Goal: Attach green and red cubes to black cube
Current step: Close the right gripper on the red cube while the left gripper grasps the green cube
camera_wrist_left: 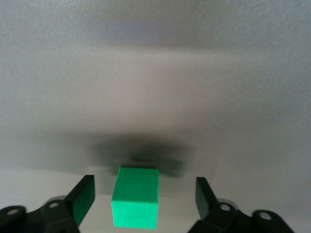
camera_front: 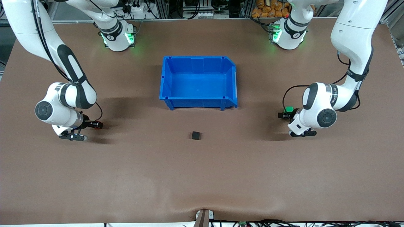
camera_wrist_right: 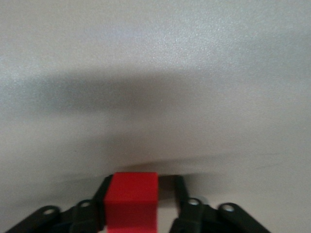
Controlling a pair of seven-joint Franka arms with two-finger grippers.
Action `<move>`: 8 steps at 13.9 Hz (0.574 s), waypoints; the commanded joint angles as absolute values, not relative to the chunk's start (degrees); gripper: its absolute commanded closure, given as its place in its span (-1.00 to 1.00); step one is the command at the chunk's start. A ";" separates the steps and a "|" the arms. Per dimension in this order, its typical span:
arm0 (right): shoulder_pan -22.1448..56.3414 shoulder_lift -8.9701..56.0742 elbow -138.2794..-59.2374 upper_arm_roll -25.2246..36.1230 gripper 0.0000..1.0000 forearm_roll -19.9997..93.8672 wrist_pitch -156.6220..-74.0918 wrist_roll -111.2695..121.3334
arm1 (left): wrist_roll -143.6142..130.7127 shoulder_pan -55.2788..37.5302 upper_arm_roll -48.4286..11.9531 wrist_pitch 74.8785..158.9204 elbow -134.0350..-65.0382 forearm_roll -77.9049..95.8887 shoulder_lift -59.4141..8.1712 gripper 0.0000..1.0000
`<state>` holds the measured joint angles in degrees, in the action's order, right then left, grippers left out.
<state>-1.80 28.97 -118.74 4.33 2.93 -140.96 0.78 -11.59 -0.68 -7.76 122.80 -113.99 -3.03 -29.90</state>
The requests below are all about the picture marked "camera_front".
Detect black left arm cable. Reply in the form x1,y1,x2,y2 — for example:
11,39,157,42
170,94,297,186
282,50,362,111

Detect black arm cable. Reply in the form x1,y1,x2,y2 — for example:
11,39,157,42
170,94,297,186
31,0,104,122
282,50,362,111

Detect orange snack bags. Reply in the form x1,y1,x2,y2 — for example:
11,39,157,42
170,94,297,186
252,0,290,18

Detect blue plastic storage bin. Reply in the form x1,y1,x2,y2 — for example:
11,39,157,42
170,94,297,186
159,56,238,111

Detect white power strip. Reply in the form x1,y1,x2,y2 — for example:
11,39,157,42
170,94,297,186
122,3,151,15

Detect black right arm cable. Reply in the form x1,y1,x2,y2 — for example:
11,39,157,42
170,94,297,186
31,0,104,122

